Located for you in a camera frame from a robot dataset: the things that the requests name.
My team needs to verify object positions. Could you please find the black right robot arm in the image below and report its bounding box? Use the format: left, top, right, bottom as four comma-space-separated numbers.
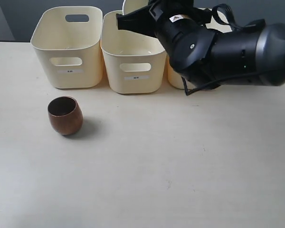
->
116, 0, 285, 95

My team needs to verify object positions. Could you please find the cream left storage bin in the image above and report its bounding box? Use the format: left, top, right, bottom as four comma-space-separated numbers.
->
30, 6, 103, 89

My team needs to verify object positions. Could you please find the black cable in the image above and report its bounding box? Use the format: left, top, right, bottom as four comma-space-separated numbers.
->
181, 71, 285, 96

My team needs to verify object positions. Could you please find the cream right storage bin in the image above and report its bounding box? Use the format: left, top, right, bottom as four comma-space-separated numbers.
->
165, 8, 232, 90

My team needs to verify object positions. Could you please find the brown wooden cup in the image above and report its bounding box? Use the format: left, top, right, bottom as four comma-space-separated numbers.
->
47, 96, 84, 136

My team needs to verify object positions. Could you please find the cream storage bin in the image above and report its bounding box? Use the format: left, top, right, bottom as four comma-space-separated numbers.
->
30, 6, 103, 89
165, 8, 232, 90
101, 10, 166, 94

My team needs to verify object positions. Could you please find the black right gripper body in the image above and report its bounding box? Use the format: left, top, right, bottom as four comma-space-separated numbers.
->
148, 0, 204, 40

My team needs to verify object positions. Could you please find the white paper cup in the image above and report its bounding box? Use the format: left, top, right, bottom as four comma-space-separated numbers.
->
122, 0, 149, 15

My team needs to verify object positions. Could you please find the cream middle storage bin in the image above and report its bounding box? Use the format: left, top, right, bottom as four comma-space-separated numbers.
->
101, 10, 166, 94

